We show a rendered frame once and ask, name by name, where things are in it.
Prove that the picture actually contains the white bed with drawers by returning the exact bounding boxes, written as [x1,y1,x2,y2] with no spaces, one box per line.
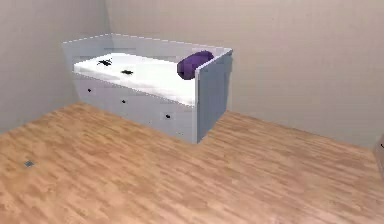
[61,32,234,145]

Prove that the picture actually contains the purple pillow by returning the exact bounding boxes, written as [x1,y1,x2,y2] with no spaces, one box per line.
[176,50,215,81]

